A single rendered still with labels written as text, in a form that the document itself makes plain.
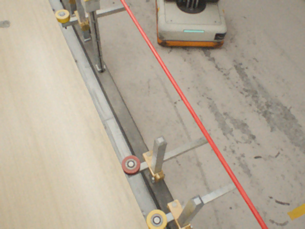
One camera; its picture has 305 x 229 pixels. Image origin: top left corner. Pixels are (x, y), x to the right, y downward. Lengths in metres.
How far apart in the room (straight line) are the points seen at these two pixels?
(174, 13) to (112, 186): 1.94
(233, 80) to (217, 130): 0.56
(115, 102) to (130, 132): 0.20
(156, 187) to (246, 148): 1.16
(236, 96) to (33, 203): 1.93
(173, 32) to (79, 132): 1.61
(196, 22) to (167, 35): 0.29
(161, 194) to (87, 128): 0.47
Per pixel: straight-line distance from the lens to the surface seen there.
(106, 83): 1.72
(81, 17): 1.82
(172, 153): 1.37
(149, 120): 2.38
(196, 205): 0.95
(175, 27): 2.69
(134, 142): 1.51
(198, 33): 2.74
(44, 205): 1.26
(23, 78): 1.58
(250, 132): 2.51
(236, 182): 0.47
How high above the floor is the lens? 2.07
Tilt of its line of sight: 59 degrees down
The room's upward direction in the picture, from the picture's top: 6 degrees clockwise
